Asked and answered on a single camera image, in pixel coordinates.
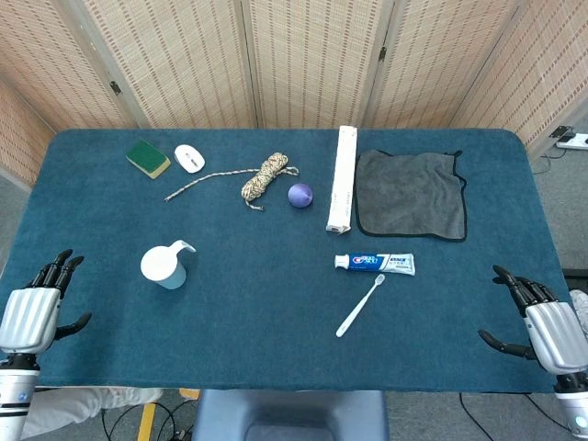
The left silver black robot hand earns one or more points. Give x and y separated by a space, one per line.
30 317

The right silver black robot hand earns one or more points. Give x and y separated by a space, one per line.
556 335

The blue white toothpaste tube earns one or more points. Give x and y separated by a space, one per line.
376 263

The white toothbrush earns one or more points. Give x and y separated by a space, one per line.
358 308

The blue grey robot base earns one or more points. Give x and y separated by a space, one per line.
289 413

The grey white shoe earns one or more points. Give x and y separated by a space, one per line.
581 304

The black flat floor stand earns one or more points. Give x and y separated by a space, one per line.
576 273

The white fabric garment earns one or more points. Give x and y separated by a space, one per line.
82 404

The short yellow floor tape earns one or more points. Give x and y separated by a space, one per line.
190 393

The white power strip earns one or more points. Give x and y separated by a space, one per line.
574 141

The green yellow sponge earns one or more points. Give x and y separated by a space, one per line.
146 155

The grey towel with black edge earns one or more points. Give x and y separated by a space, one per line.
409 197

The black metal screen hinge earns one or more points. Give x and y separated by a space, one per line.
382 53
561 132
115 87

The blue tablecloth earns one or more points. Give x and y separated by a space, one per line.
252 298

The white computer mouse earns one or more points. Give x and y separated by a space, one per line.
188 158

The long white carton box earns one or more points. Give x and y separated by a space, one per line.
342 184

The purple ball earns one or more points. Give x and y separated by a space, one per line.
301 195

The bamboo folding screen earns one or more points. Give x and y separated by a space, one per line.
298 59

